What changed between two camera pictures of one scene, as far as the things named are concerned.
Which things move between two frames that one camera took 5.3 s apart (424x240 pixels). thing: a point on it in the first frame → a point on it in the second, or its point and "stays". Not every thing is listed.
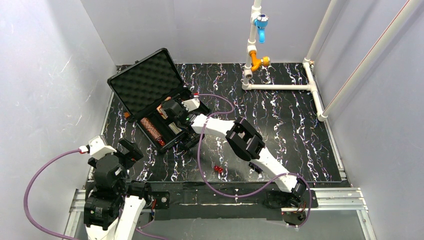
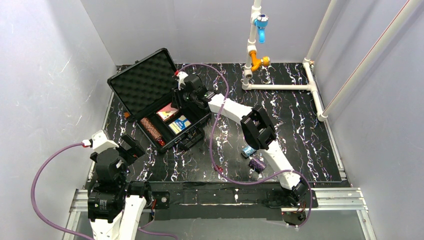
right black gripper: x=170 y=110 → x=187 y=110
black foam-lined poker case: x=152 y=94 stays
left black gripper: x=131 y=151 stays
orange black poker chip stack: x=150 y=128 stays
